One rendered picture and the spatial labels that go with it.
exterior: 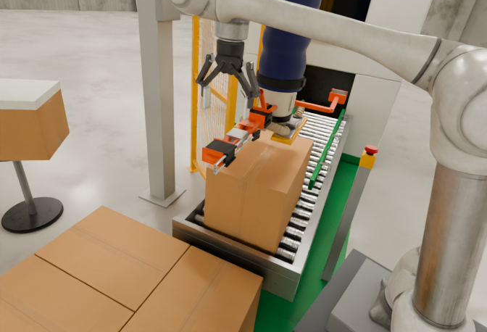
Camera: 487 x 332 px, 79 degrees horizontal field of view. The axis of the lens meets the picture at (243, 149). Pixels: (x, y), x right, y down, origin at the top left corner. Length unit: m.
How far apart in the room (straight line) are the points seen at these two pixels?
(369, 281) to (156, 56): 1.78
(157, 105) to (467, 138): 2.01
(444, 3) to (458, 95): 11.30
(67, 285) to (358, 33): 1.42
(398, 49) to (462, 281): 0.47
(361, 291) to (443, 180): 0.66
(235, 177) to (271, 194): 0.18
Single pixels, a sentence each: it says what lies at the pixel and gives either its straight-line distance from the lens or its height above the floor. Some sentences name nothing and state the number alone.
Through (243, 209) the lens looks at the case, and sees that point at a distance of 1.44.
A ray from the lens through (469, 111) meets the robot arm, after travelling 0.51.
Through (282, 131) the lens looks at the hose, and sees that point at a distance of 1.30.
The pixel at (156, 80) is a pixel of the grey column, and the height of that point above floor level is 1.07.
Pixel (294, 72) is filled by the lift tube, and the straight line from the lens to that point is 1.34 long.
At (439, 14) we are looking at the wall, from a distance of 11.82.
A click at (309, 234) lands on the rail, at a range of 1.67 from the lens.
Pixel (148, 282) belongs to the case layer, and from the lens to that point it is 1.47.
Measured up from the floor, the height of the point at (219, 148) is 1.26.
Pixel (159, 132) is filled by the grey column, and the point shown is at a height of 0.67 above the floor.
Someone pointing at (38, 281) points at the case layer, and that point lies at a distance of 1.61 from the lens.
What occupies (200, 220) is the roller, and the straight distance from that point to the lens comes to 1.72.
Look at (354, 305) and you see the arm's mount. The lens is 1.15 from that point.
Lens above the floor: 1.71
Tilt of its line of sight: 29 degrees down
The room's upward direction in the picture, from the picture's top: 6 degrees clockwise
